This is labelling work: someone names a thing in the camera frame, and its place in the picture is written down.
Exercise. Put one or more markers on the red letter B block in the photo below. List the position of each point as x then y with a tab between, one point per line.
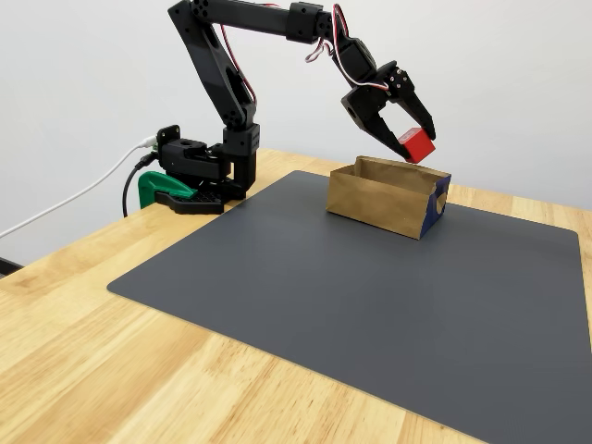
417	145

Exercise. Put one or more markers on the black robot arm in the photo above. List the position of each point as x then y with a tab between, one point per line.
222	92

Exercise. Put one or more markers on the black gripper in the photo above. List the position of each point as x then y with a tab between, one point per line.
370	103

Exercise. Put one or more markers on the green table clamp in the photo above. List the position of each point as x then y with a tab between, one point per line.
155	187

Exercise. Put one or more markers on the grey rectangular table mat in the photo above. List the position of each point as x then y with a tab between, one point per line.
370	300

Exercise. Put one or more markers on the brown paper bag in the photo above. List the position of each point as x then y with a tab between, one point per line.
374	208

